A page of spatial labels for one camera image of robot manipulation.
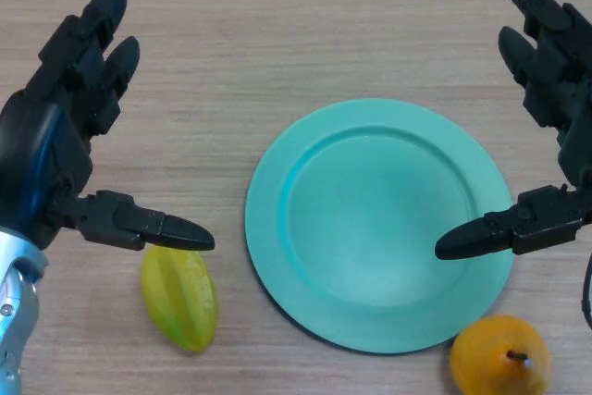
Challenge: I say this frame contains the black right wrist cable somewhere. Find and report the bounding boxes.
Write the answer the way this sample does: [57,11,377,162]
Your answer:
[580,251,592,329]

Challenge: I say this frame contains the orange pear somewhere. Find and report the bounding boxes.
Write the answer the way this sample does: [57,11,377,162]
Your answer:
[450,315,552,395]

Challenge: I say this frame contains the yellow starfruit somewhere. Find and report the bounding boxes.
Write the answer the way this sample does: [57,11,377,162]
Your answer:
[141,246,219,353]

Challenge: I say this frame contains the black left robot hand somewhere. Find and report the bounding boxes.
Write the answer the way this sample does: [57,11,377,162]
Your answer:
[0,0,216,253]

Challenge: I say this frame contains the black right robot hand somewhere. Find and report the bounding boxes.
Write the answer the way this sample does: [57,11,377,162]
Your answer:
[435,0,592,261]

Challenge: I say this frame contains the green round plate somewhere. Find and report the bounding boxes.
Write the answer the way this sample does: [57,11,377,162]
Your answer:
[244,97,515,355]

